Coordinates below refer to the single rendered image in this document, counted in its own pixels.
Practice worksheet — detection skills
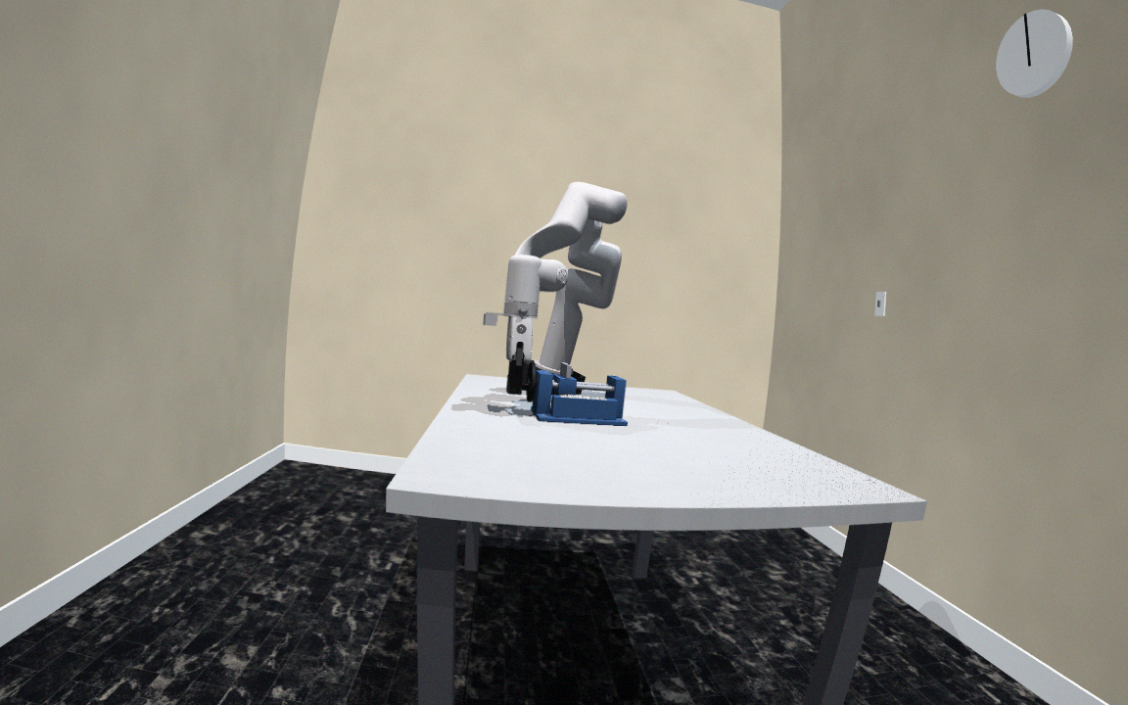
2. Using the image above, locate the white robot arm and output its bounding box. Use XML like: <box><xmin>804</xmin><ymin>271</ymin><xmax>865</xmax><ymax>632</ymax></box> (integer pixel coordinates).
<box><xmin>483</xmin><ymin>182</ymin><xmax>628</xmax><ymax>374</ymax></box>

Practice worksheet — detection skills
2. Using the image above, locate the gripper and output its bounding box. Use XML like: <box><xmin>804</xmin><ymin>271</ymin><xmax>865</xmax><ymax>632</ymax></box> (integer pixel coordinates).
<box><xmin>503</xmin><ymin>314</ymin><xmax>538</xmax><ymax>395</ymax></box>

